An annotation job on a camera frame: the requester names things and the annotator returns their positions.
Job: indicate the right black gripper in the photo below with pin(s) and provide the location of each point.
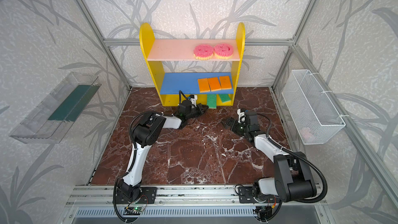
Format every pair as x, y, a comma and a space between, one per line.
233, 126

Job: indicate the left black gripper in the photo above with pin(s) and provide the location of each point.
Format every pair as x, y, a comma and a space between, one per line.
199, 109

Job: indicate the green sponge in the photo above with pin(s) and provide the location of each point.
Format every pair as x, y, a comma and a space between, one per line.
212, 101
225, 98

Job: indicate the yellow sponge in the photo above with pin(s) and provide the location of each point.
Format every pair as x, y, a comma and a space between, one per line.
203, 85

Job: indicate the orange sponge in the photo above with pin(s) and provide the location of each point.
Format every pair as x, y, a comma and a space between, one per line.
225, 83
214, 84

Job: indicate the pink smiley sponge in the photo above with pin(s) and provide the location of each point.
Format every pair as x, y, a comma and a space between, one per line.
203, 52
223, 51

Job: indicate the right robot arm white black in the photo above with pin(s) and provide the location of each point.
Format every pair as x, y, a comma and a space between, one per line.
295, 178

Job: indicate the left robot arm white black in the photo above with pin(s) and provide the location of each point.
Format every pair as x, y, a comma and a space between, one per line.
143, 135

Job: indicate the yellow shelf with coloured boards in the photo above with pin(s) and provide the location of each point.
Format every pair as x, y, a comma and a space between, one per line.
168, 85

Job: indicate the green circuit board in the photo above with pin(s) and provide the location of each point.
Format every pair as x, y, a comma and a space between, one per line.
134, 210

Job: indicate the dark green tray liner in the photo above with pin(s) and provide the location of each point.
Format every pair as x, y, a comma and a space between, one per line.
74, 104

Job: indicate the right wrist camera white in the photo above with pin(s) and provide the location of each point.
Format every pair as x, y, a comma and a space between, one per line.
241, 115

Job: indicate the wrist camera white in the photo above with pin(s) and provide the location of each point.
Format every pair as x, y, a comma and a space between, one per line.
241, 115
193, 98

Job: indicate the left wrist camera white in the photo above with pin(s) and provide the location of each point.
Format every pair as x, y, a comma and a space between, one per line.
193, 98

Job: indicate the white wire mesh basket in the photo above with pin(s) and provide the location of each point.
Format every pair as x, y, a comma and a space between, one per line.
313, 113

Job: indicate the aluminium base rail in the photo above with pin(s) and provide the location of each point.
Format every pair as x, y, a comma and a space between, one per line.
165, 195

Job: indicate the clear plastic wall tray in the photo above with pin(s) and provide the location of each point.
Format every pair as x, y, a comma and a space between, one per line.
36, 128

